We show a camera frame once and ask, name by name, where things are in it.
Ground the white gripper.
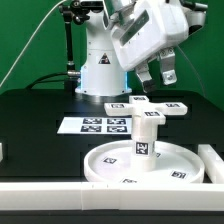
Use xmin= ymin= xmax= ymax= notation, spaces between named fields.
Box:
xmin=111 ymin=0 xmax=208 ymax=93

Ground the white fence rail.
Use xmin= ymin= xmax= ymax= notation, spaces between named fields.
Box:
xmin=0 ymin=182 xmax=224 ymax=211
xmin=198 ymin=144 xmax=224 ymax=184

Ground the white front fence rail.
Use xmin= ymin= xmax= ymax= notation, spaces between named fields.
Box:
xmin=0 ymin=182 xmax=224 ymax=211

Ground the black cable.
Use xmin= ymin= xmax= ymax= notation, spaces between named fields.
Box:
xmin=25 ymin=71 xmax=81 ymax=90

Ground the white right fence rail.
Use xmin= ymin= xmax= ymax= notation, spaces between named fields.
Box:
xmin=198 ymin=144 xmax=224 ymax=184

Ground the white cross-shaped table base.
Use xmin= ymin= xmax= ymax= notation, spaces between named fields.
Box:
xmin=104 ymin=96 xmax=188 ymax=125

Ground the white round table top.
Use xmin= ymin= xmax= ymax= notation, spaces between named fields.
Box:
xmin=84 ymin=140 xmax=205 ymax=184

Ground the white cable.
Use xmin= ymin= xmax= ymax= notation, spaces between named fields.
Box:
xmin=0 ymin=0 xmax=68 ymax=88

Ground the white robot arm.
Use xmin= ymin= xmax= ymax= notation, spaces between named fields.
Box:
xmin=72 ymin=0 xmax=208 ymax=99

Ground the white marker sheet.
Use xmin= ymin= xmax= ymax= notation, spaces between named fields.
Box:
xmin=57 ymin=117 xmax=132 ymax=135

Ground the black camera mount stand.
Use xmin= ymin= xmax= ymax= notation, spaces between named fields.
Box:
xmin=59 ymin=0 xmax=103 ymax=95

